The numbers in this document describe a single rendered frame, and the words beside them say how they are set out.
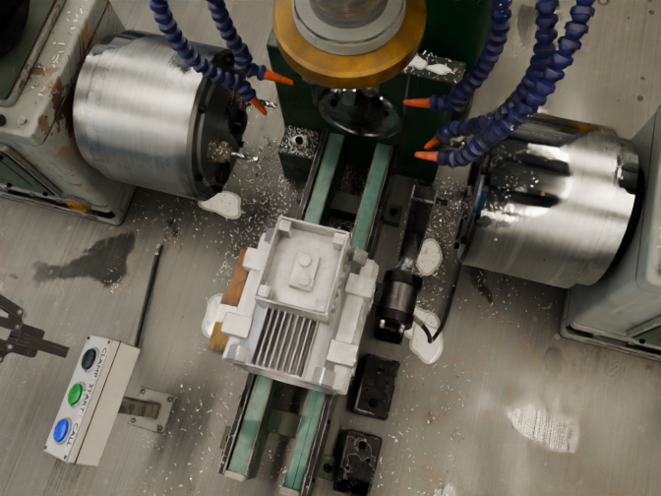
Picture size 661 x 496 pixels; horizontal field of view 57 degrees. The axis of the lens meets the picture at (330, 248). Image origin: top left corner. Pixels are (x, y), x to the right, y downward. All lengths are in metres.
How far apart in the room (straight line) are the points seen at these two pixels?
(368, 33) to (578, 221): 0.38
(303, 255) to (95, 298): 0.55
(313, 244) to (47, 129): 0.44
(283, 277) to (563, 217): 0.39
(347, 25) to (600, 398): 0.79
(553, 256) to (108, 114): 0.67
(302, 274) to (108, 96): 0.39
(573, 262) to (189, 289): 0.69
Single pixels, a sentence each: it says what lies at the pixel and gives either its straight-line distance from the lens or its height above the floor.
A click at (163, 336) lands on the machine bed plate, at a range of 1.19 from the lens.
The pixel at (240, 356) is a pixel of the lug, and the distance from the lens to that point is 0.85.
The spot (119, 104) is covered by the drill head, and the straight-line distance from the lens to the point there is 0.96.
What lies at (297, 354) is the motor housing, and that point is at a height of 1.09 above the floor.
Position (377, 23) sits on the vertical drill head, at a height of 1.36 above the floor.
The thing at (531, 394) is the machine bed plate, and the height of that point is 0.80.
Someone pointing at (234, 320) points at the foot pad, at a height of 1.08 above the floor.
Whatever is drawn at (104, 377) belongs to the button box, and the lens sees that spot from 0.91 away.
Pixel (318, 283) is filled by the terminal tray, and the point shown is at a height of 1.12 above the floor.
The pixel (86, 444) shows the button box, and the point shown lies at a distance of 0.92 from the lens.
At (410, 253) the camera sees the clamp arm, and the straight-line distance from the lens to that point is 0.91.
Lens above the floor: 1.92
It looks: 71 degrees down
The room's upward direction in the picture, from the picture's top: 8 degrees counter-clockwise
